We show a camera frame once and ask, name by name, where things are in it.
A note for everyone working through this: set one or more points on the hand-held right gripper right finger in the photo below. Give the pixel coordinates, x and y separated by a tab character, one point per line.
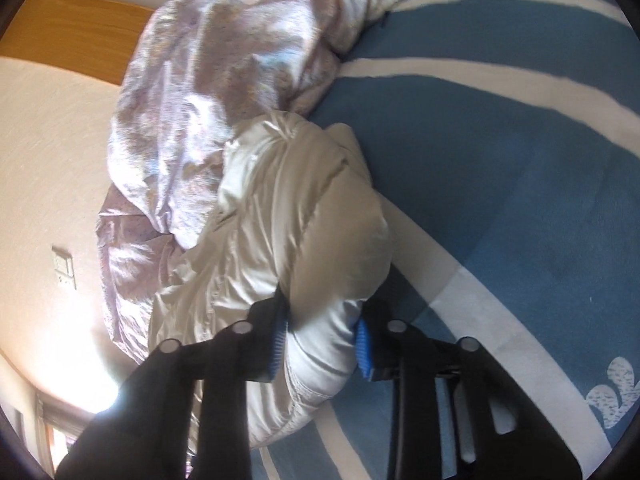
364	351

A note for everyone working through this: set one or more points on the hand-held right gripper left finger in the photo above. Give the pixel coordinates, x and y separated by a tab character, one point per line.
277	332

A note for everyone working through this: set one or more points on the beige down jacket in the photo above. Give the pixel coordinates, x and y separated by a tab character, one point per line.
300	220

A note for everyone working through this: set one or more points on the blue striped bed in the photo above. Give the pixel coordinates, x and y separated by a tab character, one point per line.
475	170

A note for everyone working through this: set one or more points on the window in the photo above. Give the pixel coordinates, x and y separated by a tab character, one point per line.
55	435

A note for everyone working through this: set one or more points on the purple floral quilt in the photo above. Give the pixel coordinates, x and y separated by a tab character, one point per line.
210	75

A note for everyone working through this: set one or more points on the white wall socket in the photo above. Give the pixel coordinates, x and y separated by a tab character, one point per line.
66	281

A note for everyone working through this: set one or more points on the white wall switch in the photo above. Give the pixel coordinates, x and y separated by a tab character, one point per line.
62	259

